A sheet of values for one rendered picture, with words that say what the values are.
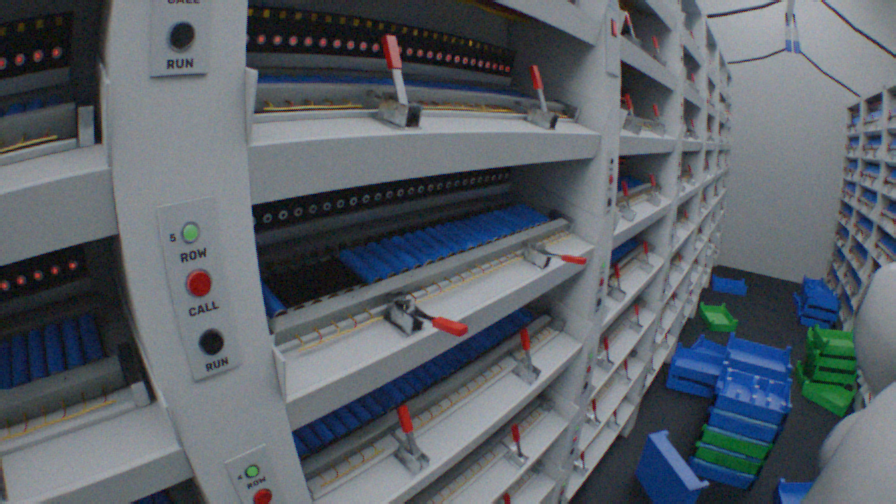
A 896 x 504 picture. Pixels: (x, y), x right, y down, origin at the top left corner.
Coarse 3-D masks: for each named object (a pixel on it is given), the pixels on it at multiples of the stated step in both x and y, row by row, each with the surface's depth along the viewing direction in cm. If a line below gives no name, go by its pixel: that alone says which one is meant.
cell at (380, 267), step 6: (360, 246) 52; (354, 252) 51; (360, 252) 51; (366, 252) 51; (360, 258) 51; (366, 258) 50; (372, 258) 50; (372, 264) 49; (378, 264) 49; (384, 264) 49; (378, 270) 49; (384, 270) 49; (390, 270) 49; (384, 276) 48
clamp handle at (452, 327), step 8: (408, 304) 42; (408, 312) 43; (416, 312) 43; (424, 320) 41; (432, 320) 40; (440, 320) 40; (448, 320) 40; (440, 328) 40; (448, 328) 39; (456, 328) 38; (464, 328) 39
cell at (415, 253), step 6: (396, 240) 55; (402, 240) 55; (402, 246) 55; (408, 246) 55; (408, 252) 54; (414, 252) 54; (420, 252) 54; (414, 258) 53; (420, 258) 53; (426, 258) 53
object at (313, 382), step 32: (480, 192) 74; (544, 192) 79; (320, 224) 51; (576, 224) 76; (480, 288) 54; (512, 288) 55; (544, 288) 64; (384, 320) 44; (480, 320) 52; (288, 352) 36; (320, 352) 38; (352, 352) 39; (384, 352) 40; (416, 352) 44; (288, 384) 33; (320, 384) 34; (352, 384) 38; (288, 416) 33; (320, 416) 36
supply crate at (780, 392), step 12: (720, 372) 133; (732, 372) 130; (720, 384) 130; (732, 384) 129; (744, 384) 127; (756, 384) 123; (780, 384) 116; (720, 396) 117; (732, 396) 122; (744, 396) 121; (768, 396) 118; (780, 396) 116; (720, 408) 117; (732, 408) 114; (744, 408) 111; (756, 408) 108; (768, 408) 105; (768, 420) 105; (780, 420) 102
